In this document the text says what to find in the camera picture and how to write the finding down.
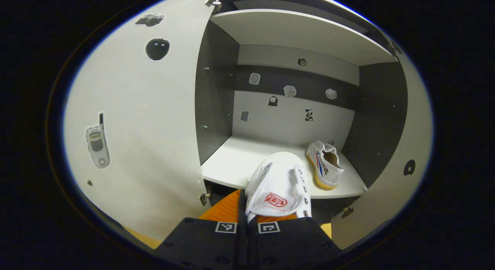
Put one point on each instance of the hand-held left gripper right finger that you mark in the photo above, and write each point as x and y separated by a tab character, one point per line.
294	243

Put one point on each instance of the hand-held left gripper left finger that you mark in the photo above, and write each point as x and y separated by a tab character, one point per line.
205	239

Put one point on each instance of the white canvas shoe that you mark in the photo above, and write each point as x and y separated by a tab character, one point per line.
276	181
326	167

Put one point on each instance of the white shoe cabinet door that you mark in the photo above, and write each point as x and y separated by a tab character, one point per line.
154	127
412	146

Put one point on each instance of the white and grey shoe cabinet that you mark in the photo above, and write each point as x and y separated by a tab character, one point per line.
286	119

